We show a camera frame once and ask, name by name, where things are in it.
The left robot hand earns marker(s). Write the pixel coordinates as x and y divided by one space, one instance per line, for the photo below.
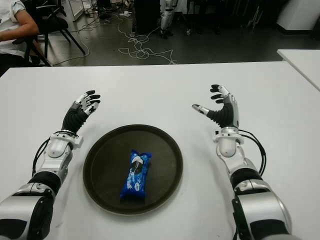
75 118

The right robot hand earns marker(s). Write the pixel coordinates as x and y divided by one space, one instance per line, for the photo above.
225 112

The blue Oreo packet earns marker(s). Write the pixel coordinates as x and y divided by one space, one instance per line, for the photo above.
136 177

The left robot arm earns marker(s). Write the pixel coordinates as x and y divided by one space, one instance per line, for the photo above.
47 177

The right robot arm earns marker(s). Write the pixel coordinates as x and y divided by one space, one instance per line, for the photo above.
252 190

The round dark brown tray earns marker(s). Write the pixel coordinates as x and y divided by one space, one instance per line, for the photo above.
132 168

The white side table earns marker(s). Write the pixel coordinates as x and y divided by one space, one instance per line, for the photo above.
302 62

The black chair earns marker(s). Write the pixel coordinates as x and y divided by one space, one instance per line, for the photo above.
53 22

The seated person white shirt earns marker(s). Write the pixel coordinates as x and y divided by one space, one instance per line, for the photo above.
12 27

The white board panel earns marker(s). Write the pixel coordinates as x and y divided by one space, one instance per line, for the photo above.
73 7

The white curved machine housing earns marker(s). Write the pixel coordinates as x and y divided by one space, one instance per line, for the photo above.
297 15

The black cabinet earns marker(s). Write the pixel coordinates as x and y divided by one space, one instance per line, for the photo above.
147 15

